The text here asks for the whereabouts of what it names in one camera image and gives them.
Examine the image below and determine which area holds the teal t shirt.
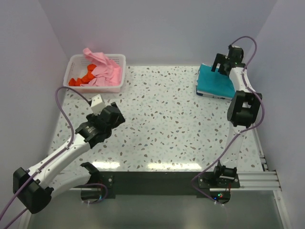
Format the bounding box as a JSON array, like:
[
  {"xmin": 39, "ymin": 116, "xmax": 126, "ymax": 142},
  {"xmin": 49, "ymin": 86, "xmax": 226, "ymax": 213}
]
[{"xmin": 196, "ymin": 63, "xmax": 236, "ymax": 99}]

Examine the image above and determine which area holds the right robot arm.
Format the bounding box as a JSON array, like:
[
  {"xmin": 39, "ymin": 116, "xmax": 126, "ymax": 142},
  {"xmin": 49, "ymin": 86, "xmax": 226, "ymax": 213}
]
[{"xmin": 211, "ymin": 45, "xmax": 262, "ymax": 187}]

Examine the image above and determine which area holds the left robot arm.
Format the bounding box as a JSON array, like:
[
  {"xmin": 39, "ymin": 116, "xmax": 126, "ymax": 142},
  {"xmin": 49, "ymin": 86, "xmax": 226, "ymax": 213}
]
[{"xmin": 13, "ymin": 103, "xmax": 125, "ymax": 214}]

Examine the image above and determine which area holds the folded white t shirt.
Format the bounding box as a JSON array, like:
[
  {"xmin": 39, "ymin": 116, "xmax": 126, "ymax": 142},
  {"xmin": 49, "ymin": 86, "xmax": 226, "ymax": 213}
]
[{"xmin": 195, "ymin": 69, "xmax": 233, "ymax": 100}]

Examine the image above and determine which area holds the pink t shirt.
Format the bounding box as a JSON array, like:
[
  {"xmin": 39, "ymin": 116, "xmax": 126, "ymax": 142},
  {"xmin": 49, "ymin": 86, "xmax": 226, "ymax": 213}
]
[{"xmin": 83, "ymin": 48, "xmax": 122, "ymax": 87}]

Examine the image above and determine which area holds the orange t shirt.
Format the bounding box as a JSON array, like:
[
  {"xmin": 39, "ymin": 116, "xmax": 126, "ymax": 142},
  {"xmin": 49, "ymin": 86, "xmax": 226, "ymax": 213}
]
[{"xmin": 69, "ymin": 64, "xmax": 96, "ymax": 86}]

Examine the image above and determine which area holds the white plastic basket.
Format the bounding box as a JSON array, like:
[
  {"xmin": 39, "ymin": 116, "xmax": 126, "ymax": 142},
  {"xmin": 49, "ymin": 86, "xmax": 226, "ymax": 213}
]
[{"xmin": 63, "ymin": 54, "xmax": 126, "ymax": 94}]

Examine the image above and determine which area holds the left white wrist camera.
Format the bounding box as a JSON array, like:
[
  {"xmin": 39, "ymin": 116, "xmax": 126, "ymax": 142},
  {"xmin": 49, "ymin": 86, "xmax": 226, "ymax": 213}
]
[{"xmin": 90, "ymin": 94, "xmax": 106, "ymax": 115}]

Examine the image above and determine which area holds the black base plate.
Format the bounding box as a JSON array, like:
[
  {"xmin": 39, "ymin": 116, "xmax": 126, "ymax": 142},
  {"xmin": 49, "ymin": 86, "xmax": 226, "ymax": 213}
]
[{"xmin": 71, "ymin": 170, "xmax": 239, "ymax": 206}]

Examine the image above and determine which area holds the aluminium frame rail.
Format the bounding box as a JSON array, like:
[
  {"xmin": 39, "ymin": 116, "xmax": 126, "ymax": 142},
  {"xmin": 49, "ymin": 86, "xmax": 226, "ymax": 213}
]
[{"xmin": 230, "ymin": 113, "xmax": 281, "ymax": 191}]

